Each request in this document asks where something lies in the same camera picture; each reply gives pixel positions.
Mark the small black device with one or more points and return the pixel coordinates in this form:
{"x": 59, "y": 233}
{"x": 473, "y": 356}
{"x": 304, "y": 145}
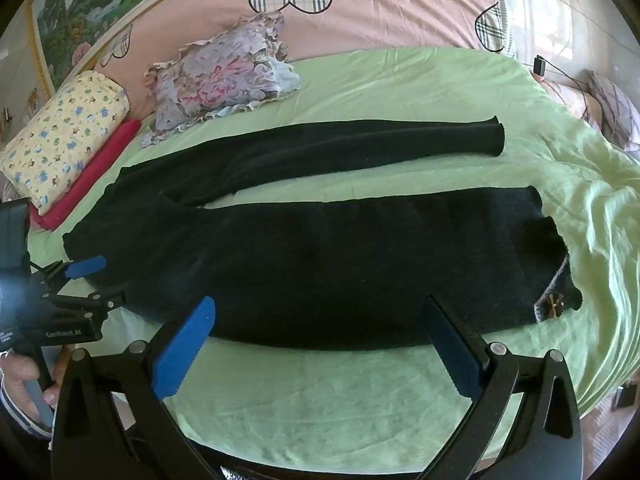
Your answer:
{"x": 539, "y": 66}

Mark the plaid pillow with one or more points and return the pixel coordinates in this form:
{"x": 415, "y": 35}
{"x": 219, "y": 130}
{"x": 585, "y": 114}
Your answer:
{"x": 617, "y": 105}

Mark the yellow printed pillow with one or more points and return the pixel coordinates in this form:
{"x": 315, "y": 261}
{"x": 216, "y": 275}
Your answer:
{"x": 60, "y": 135}

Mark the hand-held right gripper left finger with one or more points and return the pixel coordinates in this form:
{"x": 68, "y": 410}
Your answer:
{"x": 184, "y": 347}

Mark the black pants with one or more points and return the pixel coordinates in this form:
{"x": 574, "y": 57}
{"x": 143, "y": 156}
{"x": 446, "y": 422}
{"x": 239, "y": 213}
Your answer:
{"x": 325, "y": 260}

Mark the green bed sheet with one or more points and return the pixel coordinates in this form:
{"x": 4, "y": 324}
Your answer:
{"x": 350, "y": 400}

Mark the floral ruffled pillow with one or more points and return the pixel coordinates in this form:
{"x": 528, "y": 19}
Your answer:
{"x": 220, "y": 75}

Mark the red folded cloth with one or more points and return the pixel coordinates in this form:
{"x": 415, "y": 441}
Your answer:
{"x": 90, "y": 175}

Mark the gold-framed landscape painting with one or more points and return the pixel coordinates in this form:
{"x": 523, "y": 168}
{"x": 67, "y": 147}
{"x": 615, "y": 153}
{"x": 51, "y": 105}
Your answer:
{"x": 75, "y": 15}

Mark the pink duvet with plaid hearts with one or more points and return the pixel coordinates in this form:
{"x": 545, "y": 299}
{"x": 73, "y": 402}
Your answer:
{"x": 390, "y": 15}

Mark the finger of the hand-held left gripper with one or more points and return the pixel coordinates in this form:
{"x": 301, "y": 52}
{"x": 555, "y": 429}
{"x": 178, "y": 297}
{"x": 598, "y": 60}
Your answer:
{"x": 85, "y": 266}
{"x": 95, "y": 302}

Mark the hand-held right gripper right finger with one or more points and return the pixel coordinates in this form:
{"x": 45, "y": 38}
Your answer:
{"x": 452, "y": 357}

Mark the person's left hand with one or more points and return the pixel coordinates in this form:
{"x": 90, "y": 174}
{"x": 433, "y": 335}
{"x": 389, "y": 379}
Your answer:
{"x": 17, "y": 377}

